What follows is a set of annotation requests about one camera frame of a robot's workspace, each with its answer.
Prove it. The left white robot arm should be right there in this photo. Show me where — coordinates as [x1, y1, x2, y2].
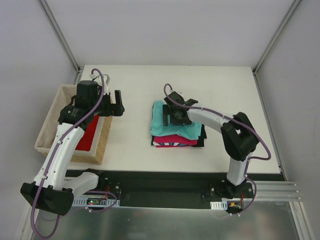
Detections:
[20, 80, 125, 216]

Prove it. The red t shirt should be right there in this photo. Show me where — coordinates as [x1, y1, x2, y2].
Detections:
[75, 115, 99, 152]

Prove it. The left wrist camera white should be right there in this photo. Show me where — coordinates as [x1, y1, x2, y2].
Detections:
[89, 73, 111, 95]

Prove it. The right aluminium frame post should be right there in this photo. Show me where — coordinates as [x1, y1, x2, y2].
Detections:
[252, 0, 303, 76]

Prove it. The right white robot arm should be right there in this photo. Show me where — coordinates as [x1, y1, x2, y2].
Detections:
[164, 91, 262, 199]

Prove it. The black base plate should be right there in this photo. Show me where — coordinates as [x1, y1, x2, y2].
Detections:
[63, 169, 255, 208]

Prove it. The wicker basket with cloth liner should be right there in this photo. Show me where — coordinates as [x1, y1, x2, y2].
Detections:
[34, 83, 113, 166]

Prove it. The pink t shirt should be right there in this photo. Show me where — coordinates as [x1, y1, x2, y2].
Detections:
[151, 134, 198, 148]

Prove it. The black t shirt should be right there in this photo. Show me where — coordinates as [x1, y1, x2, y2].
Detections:
[149, 101, 208, 148]

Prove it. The left aluminium frame post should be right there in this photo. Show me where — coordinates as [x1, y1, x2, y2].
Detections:
[37, 0, 81, 74]

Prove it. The aluminium frame post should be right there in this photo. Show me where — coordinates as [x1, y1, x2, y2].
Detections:
[252, 0, 303, 76]
[37, 0, 81, 74]

